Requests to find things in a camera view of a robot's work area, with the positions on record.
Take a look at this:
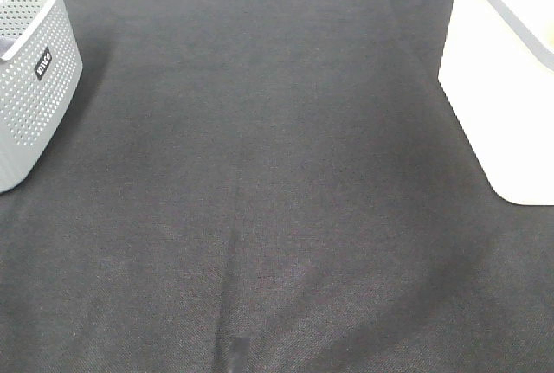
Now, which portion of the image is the grey perforated laundry basket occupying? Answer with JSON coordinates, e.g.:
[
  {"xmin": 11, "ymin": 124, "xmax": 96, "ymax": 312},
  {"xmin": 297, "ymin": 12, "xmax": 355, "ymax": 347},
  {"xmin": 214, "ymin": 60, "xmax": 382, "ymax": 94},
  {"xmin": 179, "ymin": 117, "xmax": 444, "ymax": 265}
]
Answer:
[{"xmin": 1, "ymin": 0, "xmax": 82, "ymax": 192}]

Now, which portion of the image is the white plastic basket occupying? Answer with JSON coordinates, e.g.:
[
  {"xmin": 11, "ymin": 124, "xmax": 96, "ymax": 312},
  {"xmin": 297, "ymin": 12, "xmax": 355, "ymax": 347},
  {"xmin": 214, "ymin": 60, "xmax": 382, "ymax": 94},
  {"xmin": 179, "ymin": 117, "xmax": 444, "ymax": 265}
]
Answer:
[{"xmin": 438, "ymin": 0, "xmax": 553, "ymax": 206}]

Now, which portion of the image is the black table cloth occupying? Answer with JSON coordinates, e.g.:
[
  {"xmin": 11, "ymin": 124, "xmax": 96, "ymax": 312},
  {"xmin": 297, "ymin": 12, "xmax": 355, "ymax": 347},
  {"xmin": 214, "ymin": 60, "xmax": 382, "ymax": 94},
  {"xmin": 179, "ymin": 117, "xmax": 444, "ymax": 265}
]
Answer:
[{"xmin": 1, "ymin": 0, "xmax": 553, "ymax": 372}]

